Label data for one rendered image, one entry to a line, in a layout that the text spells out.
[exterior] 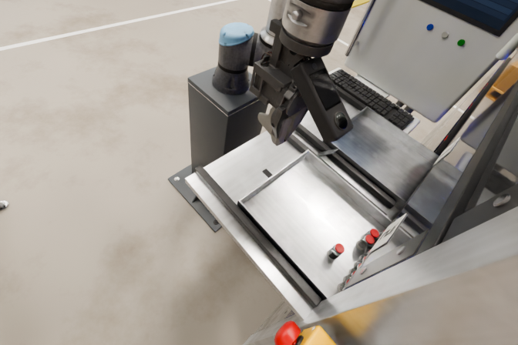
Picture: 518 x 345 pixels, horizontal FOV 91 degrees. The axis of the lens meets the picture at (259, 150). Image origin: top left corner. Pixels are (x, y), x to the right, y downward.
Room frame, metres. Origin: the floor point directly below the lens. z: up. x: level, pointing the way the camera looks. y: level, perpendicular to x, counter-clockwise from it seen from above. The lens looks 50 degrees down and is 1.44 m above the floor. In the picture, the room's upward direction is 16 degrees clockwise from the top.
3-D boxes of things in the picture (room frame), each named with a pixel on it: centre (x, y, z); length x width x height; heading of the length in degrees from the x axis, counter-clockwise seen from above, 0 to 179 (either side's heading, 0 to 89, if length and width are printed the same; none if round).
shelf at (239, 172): (0.48, -0.24, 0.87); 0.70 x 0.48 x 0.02; 145
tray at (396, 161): (0.58, -0.39, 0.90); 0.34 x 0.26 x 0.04; 55
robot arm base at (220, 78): (0.86, 0.19, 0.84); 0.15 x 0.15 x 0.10
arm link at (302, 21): (0.34, -0.02, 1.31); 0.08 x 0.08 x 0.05
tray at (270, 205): (0.30, -0.20, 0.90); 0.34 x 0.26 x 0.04; 55
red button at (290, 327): (0.05, -0.12, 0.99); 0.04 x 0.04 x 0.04; 55
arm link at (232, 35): (0.86, 0.18, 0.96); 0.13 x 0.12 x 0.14; 98
